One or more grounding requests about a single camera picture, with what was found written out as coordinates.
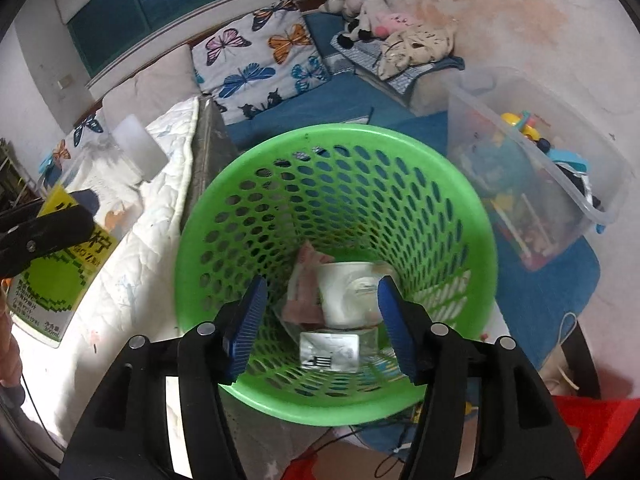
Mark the butterfly print pillow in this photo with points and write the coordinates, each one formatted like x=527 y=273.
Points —
x=260 y=55
x=82 y=130

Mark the pink plush toy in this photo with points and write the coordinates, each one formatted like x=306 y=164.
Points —
x=397 y=22

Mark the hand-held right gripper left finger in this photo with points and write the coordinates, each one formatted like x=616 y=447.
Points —
x=245 y=330

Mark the clear plastic storage box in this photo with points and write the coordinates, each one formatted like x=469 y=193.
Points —
x=575 y=200

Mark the pink wipes packet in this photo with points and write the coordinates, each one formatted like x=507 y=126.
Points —
x=300 y=300

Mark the silver foil packet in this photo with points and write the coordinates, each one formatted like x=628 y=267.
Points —
x=330 y=350

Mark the plain grey pillow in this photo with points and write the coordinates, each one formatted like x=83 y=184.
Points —
x=155 y=85

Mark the red fabric item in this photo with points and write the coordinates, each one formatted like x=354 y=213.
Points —
x=600 y=435

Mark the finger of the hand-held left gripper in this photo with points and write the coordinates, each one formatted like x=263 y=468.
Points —
x=50 y=235

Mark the black and white plush cow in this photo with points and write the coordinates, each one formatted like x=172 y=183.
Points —
x=357 y=0

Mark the person's left forearm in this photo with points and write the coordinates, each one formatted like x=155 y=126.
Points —
x=7 y=350

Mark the metal rack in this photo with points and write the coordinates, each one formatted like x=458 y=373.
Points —
x=15 y=175

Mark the assorted plastic toys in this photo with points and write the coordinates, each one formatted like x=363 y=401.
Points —
x=510 y=180

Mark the dark window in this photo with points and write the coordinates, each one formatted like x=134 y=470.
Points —
x=200 y=5

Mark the beige printed cloth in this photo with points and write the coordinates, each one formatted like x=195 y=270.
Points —
x=415 y=50

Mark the white quilted printed blanket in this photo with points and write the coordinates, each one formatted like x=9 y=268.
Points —
x=145 y=260

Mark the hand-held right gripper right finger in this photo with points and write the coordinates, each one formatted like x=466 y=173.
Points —
x=400 y=330

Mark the green perforated plastic basket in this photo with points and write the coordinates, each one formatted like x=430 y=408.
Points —
x=450 y=195

